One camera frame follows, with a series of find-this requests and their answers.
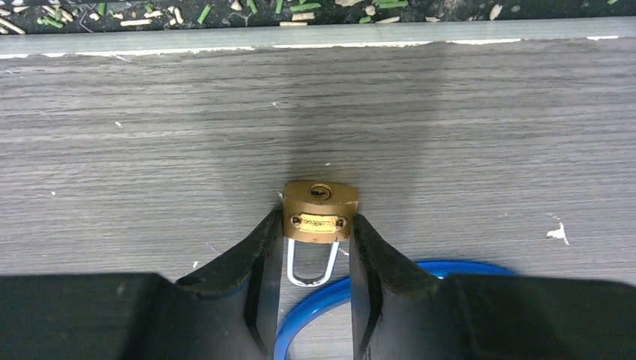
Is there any blue cable lock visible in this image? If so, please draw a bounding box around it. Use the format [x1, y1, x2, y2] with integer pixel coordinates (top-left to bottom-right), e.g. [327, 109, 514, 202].
[274, 260, 516, 360]

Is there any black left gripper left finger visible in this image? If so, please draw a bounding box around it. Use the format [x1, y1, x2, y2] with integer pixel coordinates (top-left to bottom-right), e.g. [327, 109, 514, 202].
[1, 210, 283, 359]

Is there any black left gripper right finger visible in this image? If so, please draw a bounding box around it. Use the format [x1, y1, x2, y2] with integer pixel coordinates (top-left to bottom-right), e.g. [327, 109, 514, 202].
[349, 215, 635, 359]

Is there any brass padlock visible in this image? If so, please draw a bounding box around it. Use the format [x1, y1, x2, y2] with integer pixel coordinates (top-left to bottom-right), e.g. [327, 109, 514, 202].
[282, 180, 359, 287]

